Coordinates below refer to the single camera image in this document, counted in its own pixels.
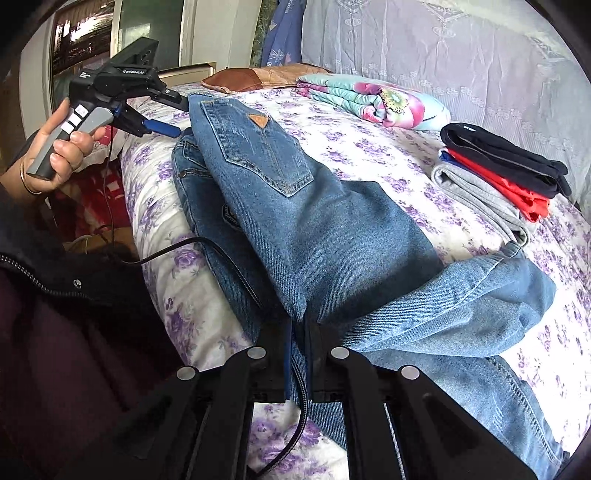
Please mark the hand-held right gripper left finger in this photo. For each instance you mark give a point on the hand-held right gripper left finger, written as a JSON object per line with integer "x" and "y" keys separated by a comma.
{"x": 276, "y": 362}

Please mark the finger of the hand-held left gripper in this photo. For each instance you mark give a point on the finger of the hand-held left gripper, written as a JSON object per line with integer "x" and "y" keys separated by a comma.
{"x": 171, "y": 99}
{"x": 161, "y": 127}

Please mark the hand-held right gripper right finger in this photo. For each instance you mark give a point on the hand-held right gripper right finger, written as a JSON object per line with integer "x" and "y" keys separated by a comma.
{"x": 321, "y": 364}

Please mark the blue denim pants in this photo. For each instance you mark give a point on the blue denim pants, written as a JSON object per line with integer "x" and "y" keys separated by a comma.
{"x": 323, "y": 240}

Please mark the person's left forearm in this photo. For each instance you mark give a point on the person's left forearm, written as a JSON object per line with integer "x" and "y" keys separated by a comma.
{"x": 16, "y": 203}

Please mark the person's left hand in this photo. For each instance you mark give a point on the person's left hand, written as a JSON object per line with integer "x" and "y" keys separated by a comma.
{"x": 69, "y": 154}

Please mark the glass window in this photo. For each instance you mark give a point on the glass window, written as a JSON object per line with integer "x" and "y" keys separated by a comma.
{"x": 92, "y": 32}

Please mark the brown patchwork pillow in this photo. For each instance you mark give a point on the brown patchwork pillow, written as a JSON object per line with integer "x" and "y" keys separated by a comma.
{"x": 249, "y": 77}

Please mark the red patterned blanket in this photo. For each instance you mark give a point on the red patterned blanket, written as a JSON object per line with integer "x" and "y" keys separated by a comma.
{"x": 87, "y": 203}

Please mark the hanging blue printed cloth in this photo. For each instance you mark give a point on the hanging blue printed cloth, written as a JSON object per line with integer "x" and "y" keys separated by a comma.
{"x": 279, "y": 32}

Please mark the gold bangle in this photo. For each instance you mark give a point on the gold bangle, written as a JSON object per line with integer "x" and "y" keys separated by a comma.
{"x": 27, "y": 184}

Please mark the folded floral quilt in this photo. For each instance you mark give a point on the folded floral quilt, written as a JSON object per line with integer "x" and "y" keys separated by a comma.
{"x": 369, "y": 99}

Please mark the person's dark jacket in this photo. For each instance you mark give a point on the person's dark jacket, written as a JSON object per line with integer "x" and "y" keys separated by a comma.
{"x": 69, "y": 346}

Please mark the purple floral bed sheet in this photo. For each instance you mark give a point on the purple floral bed sheet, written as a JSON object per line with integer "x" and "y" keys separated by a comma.
{"x": 383, "y": 157}

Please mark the folded grey garment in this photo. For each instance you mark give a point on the folded grey garment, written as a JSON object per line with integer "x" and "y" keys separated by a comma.
{"x": 480, "y": 198}

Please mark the folded blue garment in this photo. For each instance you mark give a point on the folded blue garment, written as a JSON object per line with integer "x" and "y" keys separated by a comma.
{"x": 445, "y": 156}

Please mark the folded red garment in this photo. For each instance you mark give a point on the folded red garment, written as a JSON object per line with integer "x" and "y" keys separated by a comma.
{"x": 512, "y": 189}

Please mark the folded black garment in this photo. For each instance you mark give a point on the folded black garment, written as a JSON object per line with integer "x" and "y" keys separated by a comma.
{"x": 503, "y": 157}

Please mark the lavender lace cover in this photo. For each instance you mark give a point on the lavender lace cover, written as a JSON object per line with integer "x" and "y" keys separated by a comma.
{"x": 461, "y": 55}

